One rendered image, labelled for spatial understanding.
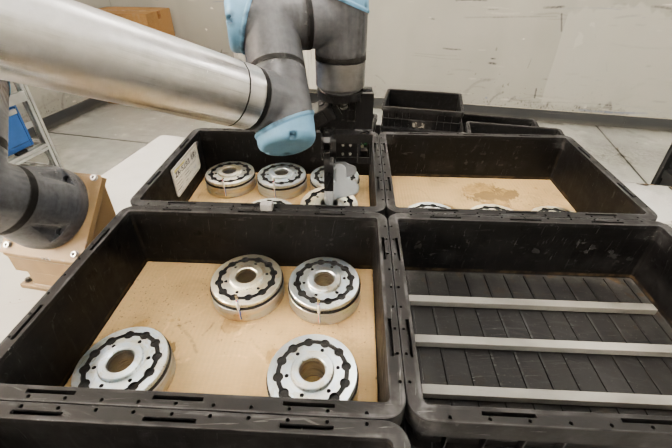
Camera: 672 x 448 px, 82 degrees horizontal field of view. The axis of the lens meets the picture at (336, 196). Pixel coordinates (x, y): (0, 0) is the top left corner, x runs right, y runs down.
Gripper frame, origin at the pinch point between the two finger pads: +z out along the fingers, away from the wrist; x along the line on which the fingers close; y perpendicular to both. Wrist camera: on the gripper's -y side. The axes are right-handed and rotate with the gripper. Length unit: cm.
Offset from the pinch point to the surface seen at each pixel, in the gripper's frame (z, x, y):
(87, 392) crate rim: -5.0, -39.0, -21.4
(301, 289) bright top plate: 1.7, -20.9, -3.7
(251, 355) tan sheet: 4.9, -28.8, -9.7
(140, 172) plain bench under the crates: 18, 42, -55
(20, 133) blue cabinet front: 49, 140, -167
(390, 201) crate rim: -5.2, -9.4, 9.8
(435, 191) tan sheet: 4.7, 9.0, 22.8
